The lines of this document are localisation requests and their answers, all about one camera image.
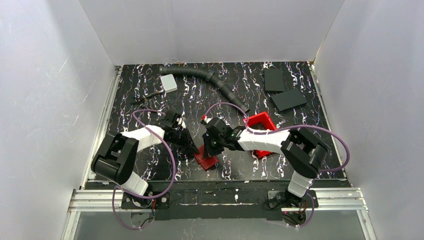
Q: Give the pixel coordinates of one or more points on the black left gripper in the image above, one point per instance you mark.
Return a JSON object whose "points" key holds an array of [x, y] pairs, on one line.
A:
{"points": [[180, 136]]}

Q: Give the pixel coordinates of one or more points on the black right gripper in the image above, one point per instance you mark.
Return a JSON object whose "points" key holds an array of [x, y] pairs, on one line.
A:
{"points": [[212, 139]]}

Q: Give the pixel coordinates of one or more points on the red card holder wallet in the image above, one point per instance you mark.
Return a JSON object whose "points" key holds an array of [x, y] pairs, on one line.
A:
{"points": [[205, 162]]}

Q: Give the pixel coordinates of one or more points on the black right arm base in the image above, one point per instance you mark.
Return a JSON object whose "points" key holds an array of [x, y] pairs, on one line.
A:
{"points": [[296, 211]]}

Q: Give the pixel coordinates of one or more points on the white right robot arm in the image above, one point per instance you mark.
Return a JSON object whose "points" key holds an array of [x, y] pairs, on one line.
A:
{"points": [[303, 150]]}

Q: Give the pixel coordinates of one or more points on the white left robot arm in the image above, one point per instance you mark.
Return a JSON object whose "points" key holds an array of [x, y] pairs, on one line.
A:
{"points": [[117, 153]]}

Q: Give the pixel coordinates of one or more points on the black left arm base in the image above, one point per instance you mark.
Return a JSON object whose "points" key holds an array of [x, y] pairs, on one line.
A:
{"points": [[130, 202]]}

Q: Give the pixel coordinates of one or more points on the small grey box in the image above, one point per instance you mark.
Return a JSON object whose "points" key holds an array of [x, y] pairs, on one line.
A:
{"points": [[168, 83]]}

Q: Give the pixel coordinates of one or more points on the black pliers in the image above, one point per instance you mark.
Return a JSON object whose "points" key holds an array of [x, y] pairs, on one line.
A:
{"points": [[143, 99]]}

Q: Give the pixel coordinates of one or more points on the black flat pad upper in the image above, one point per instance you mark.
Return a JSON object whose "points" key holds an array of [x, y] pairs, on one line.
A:
{"points": [[273, 80]]}

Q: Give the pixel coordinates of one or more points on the black flat pad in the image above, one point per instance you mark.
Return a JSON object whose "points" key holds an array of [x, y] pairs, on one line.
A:
{"points": [[273, 80], [288, 99]]}

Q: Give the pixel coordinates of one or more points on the black flat pad lower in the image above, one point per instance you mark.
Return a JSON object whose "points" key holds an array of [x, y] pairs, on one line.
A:
{"points": [[288, 99]]}

